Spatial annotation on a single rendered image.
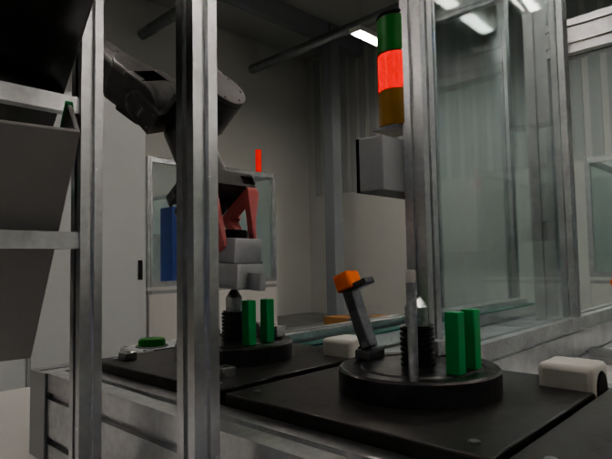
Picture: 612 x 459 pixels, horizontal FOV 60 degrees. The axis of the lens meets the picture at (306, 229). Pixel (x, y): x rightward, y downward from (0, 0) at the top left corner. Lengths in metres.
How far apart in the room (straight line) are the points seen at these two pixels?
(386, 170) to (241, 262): 0.21
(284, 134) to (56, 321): 8.35
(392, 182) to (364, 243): 9.92
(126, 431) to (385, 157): 0.42
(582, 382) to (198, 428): 0.32
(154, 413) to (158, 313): 4.16
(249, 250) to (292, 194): 10.69
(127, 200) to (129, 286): 0.61
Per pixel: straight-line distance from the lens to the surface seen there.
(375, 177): 0.67
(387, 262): 10.26
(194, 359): 0.36
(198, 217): 0.35
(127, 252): 3.94
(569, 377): 0.52
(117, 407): 0.55
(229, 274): 0.62
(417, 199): 0.69
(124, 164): 4.00
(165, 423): 0.48
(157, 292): 4.64
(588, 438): 0.39
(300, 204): 11.46
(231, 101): 0.68
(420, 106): 0.71
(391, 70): 0.74
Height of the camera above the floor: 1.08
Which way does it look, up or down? 4 degrees up
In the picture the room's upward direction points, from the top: 1 degrees counter-clockwise
